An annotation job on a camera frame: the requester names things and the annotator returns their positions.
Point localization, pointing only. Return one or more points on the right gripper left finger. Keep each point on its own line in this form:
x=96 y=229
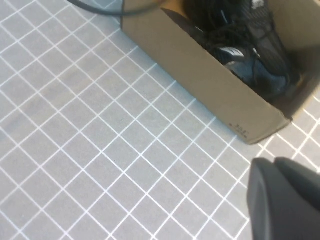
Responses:
x=270 y=205

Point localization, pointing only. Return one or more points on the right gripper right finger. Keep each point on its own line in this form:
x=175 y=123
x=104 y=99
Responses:
x=305 y=182

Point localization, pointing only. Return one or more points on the black knit sneaker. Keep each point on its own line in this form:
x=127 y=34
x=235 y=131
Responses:
x=237 y=62
x=265 y=25

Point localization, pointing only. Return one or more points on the brown cardboard shoe box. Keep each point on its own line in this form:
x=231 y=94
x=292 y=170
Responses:
x=200 y=80

